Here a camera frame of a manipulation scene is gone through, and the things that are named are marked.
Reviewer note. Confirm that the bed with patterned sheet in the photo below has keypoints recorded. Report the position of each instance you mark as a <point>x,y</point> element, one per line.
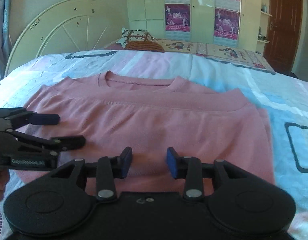
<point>281,100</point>

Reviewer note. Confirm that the floral bedspread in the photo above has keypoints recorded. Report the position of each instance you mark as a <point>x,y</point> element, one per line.
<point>214,50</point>

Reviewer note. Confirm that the blue curtain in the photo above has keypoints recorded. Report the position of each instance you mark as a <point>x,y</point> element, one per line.
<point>1,30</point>

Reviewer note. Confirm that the cream round headboard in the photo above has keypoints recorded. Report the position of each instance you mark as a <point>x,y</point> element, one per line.
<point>53,30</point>

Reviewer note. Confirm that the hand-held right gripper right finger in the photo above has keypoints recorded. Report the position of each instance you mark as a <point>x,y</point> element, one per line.
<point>171,163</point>

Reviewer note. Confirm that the patterned pillow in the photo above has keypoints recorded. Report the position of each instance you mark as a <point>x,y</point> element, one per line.
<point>136,35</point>

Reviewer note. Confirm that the pink sweater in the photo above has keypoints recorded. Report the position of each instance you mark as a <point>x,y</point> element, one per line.
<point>156,120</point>

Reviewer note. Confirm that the cream wardrobe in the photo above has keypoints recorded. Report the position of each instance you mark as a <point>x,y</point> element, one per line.
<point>201,12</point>

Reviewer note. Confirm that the cream corner shelf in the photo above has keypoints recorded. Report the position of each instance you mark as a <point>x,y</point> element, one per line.
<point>264,12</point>

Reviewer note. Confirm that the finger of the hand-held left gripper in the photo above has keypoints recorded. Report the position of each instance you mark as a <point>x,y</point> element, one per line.
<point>69,141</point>
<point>47,119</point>

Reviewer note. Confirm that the orange striped cushion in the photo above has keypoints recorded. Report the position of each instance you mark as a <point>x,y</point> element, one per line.
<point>144,46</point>

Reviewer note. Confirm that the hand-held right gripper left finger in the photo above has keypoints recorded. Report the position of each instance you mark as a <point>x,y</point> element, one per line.
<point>126,161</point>

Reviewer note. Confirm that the brown wooden door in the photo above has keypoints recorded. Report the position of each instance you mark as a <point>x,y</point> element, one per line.
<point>281,25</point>

